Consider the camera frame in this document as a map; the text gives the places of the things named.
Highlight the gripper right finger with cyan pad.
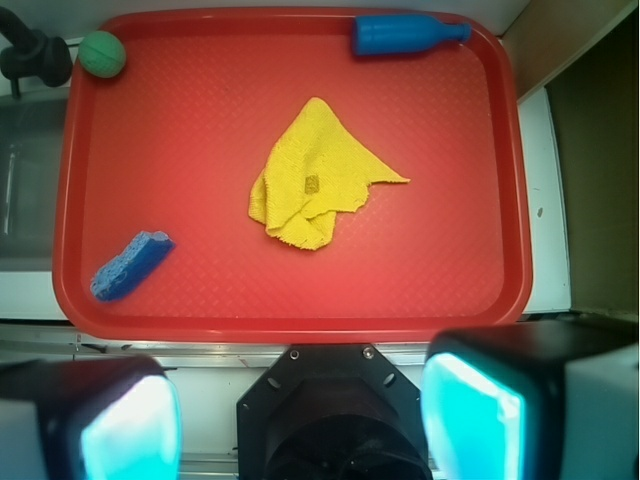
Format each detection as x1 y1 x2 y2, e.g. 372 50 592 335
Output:
421 319 639 479

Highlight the blue sponge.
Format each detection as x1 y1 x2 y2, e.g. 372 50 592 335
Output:
90 231 175 302

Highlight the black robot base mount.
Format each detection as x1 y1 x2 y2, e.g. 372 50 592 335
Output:
236 344 433 479

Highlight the green ball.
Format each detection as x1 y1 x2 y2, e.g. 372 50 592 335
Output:
77 31 127 79

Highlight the blue plastic bottle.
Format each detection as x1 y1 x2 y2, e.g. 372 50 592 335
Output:
351 14 472 56

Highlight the metal sink basin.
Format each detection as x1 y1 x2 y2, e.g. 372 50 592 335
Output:
1 99 67 272

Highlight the red plastic tray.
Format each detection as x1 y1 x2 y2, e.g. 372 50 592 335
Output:
53 8 532 344

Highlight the yellow knitted cloth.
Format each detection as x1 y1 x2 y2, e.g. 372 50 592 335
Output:
248 97 410 251

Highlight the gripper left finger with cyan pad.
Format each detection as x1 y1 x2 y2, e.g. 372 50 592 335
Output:
1 356 182 479

